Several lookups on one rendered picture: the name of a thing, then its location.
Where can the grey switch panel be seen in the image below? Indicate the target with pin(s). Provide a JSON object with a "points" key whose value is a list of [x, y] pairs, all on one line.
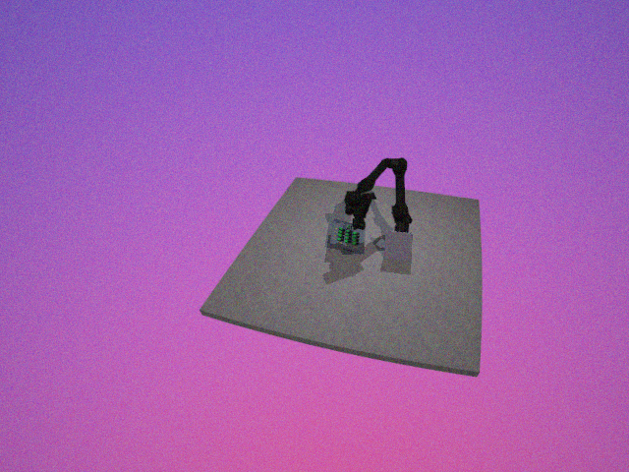
{"points": [[344, 236]]}

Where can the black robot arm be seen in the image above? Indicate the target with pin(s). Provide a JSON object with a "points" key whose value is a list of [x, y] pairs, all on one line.
{"points": [[400, 210]]}

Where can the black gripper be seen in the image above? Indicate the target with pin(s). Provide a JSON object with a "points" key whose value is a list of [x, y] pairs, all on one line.
{"points": [[359, 220]]}

